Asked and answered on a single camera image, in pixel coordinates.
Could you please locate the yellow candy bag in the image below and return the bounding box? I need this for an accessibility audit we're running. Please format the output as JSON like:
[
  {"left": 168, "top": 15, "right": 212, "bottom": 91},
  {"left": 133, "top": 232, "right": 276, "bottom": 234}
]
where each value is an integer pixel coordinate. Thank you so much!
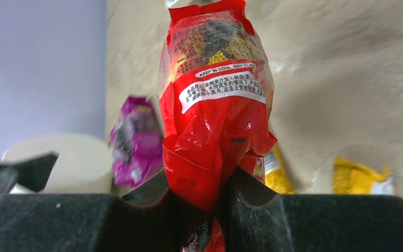
[
  {"left": 264, "top": 140, "right": 295, "bottom": 194},
  {"left": 332, "top": 157, "right": 395, "bottom": 195}
]

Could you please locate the red candy bag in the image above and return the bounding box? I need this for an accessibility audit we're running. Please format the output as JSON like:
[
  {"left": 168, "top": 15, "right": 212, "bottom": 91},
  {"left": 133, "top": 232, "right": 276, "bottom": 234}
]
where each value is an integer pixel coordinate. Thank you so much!
[{"left": 158, "top": 1, "right": 276, "bottom": 251}]

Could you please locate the purple candy bag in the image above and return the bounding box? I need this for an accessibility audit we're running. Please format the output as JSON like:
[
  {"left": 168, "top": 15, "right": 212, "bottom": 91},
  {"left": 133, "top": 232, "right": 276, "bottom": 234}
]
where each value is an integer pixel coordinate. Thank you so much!
[{"left": 109, "top": 96, "right": 163, "bottom": 188}]

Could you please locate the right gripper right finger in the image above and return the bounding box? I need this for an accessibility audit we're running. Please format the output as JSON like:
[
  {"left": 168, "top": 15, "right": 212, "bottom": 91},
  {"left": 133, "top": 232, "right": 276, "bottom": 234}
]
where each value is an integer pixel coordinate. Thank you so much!
[{"left": 225, "top": 168, "right": 403, "bottom": 251}]

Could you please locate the yellow candy bag right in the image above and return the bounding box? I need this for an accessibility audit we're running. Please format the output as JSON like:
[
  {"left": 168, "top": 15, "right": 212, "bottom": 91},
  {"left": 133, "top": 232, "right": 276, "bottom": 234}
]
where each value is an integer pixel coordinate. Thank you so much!
[{"left": 264, "top": 140, "right": 295, "bottom": 194}]

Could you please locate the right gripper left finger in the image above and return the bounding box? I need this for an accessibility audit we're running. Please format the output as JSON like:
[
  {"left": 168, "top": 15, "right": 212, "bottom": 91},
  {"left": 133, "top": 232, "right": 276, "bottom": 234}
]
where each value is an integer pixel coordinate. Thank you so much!
[{"left": 0, "top": 172, "right": 182, "bottom": 251}]

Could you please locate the yellow candy bag front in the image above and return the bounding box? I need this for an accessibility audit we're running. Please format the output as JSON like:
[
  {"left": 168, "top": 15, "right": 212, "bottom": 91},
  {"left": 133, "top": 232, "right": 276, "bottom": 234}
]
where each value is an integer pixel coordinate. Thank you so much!
[{"left": 332, "top": 157, "right": 395, "bottom": 195}]

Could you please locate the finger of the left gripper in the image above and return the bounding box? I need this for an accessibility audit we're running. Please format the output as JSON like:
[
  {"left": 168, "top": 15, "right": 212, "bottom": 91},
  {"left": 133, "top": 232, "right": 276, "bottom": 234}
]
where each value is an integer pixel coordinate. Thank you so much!
[{"left": 0, "top": 153, "right": 59, "bottom": 194}]

